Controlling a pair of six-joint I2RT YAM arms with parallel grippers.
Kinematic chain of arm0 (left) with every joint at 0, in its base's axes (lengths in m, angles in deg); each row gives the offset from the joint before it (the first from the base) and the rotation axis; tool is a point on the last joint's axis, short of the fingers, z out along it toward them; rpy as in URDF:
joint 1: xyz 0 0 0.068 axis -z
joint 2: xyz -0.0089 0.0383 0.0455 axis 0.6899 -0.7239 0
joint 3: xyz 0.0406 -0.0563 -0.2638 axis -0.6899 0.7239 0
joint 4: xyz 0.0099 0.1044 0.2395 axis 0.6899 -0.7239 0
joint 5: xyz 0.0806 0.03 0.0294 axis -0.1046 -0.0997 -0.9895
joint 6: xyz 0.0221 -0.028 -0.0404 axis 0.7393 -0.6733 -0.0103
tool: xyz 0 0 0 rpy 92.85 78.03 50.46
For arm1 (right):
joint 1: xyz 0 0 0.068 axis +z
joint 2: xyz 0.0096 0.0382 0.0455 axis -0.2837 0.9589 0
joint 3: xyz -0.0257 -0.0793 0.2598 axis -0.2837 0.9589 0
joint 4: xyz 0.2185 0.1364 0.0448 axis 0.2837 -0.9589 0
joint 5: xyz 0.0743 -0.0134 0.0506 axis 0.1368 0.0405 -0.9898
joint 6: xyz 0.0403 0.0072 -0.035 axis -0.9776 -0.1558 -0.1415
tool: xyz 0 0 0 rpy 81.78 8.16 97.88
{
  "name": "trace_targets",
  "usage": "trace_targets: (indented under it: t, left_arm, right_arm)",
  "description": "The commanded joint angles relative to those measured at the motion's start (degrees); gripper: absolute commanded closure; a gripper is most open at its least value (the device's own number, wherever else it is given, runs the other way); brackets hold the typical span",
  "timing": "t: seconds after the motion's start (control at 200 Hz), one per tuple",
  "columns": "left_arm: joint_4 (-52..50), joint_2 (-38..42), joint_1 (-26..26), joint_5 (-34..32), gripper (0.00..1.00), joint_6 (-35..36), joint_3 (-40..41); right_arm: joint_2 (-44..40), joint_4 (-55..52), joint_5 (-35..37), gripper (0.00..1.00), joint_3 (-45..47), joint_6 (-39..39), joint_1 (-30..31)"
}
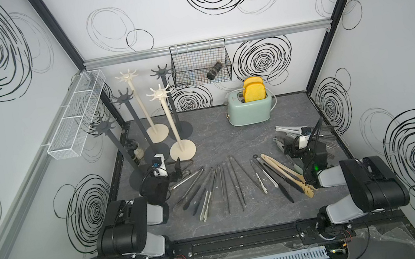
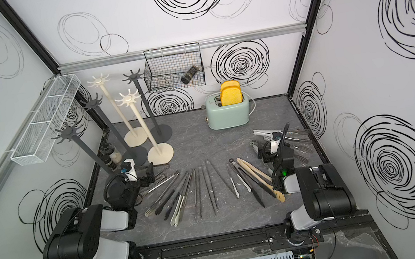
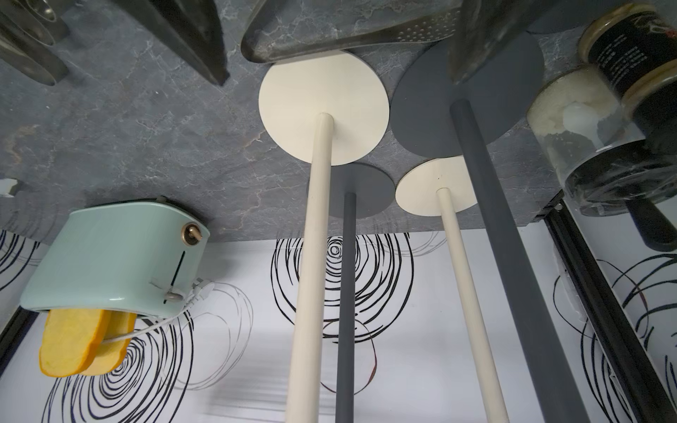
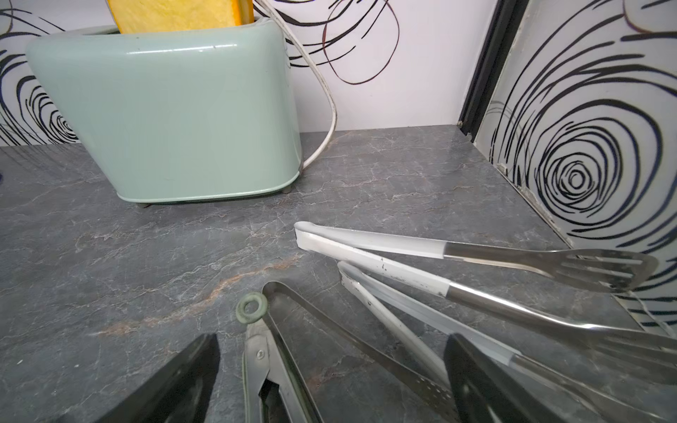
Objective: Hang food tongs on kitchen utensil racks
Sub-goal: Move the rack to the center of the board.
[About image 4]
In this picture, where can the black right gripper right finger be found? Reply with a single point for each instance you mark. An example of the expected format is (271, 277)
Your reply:
(483, 392)

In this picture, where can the clear handled steel tongs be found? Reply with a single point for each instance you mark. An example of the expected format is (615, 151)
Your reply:
(376, 295)

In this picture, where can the yellow sponge toast slice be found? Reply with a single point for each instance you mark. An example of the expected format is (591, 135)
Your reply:
(156, 16)

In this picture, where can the white handled slotted steel tongs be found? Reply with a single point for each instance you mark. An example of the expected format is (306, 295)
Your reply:
(595, 270)

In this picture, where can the green ringed steel tongs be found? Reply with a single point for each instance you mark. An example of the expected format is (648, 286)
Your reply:
(289, 343)

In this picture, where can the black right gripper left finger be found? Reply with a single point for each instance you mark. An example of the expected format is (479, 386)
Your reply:
(178, 392)

